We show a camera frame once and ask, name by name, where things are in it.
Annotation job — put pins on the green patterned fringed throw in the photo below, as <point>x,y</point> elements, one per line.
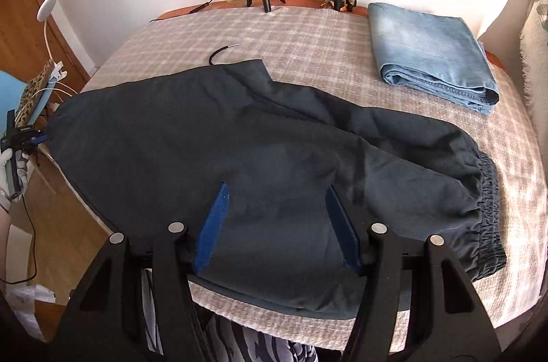
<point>535,45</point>

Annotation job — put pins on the wooden cabinet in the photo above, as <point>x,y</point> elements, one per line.
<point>21,28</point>

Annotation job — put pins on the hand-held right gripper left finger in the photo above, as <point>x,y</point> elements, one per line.
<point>212,227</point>

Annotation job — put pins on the white plastic bag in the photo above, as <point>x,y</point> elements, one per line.
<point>30,310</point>

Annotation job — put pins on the zebra print clothing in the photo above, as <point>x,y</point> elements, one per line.
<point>257,345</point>

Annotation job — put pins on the dark grey pants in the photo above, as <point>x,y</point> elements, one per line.
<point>257,152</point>

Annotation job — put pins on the folded blue jeans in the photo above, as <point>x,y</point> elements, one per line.
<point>428,45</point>

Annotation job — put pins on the beige plaid tablecloth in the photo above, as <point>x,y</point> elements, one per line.
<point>308,32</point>

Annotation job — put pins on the person's left hand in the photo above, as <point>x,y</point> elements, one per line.
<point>9,178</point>

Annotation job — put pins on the beige sofa cushion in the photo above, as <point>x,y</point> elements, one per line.
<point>505,15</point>

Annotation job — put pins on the leopard print item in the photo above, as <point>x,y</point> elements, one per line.
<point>36,88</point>

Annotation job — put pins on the light blue plastic object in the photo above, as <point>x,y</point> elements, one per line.
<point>8,90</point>

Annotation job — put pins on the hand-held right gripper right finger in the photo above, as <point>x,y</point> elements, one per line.
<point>342,233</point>

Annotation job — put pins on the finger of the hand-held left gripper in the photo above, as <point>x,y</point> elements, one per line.
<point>42,137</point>

